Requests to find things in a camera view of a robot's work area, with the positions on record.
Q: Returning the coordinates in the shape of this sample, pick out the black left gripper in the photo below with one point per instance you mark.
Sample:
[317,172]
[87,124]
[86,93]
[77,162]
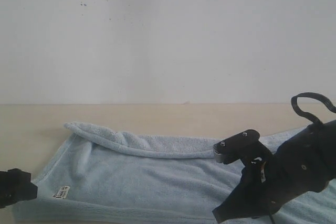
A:
[16,186]

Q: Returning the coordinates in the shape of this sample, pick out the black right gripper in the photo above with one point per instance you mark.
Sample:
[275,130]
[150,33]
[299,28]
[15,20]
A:
[264,186]

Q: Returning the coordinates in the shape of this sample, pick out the light blue fleece towel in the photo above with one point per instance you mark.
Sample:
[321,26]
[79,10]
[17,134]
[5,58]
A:
[102,175]

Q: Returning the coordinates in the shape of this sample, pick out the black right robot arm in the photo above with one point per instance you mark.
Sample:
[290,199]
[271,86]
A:
[305,162]

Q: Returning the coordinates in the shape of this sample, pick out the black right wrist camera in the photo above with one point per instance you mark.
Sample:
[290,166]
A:
[244,146]

